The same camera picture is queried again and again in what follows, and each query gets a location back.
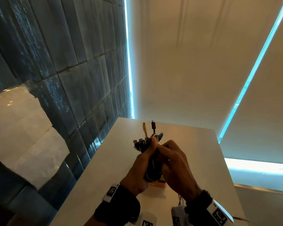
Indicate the metal window sill rail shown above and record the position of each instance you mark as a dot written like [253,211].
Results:
[264,188]

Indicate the person's right hand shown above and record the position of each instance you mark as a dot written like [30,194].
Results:
[179,174]

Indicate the person's left forearm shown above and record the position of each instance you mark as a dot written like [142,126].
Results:
[92,221]

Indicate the white right wrist marker tag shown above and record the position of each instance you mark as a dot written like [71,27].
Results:
[220,214]

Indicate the person's left hand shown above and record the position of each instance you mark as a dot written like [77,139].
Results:
[136,174]

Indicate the person's left thumb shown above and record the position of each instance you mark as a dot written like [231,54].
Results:
[152,145]

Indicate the white wrist marker tag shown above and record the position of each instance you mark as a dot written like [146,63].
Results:
[220,214]
[111,192]

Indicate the wide beige roller blind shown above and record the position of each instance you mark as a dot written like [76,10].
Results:
[191,63]

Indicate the person's right fingers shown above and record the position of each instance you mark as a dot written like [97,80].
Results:
[167,149]

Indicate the white left wrist marker tag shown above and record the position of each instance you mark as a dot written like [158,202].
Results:
[111,192]

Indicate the narrow beige roller blind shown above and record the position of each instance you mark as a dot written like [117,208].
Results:
[264,110]

